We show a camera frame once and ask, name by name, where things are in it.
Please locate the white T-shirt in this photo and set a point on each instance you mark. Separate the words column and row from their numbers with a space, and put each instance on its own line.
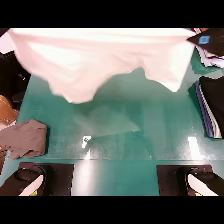
column 100, row 60

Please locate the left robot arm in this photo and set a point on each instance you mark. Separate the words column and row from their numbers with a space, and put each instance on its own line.
column 13, row 185

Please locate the grey-brown garment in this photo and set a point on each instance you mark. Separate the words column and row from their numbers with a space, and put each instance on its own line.
column 26, row 138

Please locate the orange-brown garment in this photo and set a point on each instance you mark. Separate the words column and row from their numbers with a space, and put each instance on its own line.
column 6, row 111

